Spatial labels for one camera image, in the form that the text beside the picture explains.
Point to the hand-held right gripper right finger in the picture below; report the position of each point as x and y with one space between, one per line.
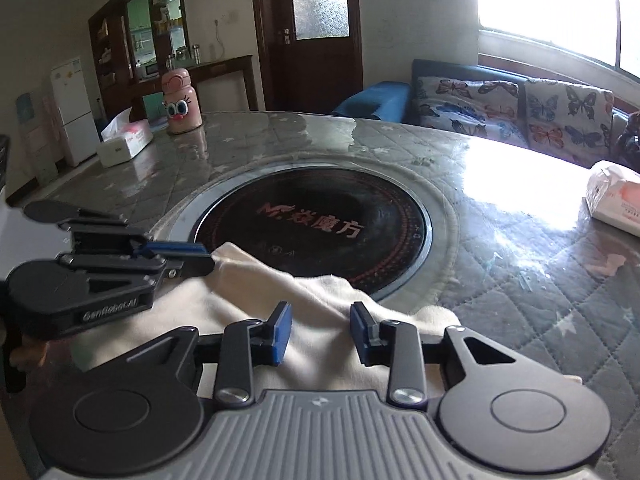
361 336

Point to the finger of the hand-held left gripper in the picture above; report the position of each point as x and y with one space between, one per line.
170 248
192 265

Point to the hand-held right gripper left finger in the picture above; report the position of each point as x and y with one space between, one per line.
283 332

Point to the cream cloth garment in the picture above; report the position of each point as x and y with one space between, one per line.
240 285

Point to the person's left hand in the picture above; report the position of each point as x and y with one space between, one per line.
31 355

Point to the white tissue box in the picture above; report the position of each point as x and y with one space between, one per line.
125 142

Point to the round black induction cooktop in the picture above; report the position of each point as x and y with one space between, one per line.
310 210

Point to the pink cartoon face bottle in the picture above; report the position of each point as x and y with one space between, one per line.
182 102

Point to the white refrigerator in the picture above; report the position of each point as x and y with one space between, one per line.
75 110

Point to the white microwave oven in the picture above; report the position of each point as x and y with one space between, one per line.
150 68

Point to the dark wooden display cabinet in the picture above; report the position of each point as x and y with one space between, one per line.
135 25

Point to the blue sofa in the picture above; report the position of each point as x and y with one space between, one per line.
372 100

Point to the dark wooden glass door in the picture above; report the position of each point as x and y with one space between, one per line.
310 50

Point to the butterfly print cushion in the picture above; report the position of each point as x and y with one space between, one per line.
570 120
470 107

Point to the pink white tissue pack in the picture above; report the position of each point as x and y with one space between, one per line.
617 200

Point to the dark object on sofa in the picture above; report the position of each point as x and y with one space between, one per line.
631 140

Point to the bright window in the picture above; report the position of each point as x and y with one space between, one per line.
550 5

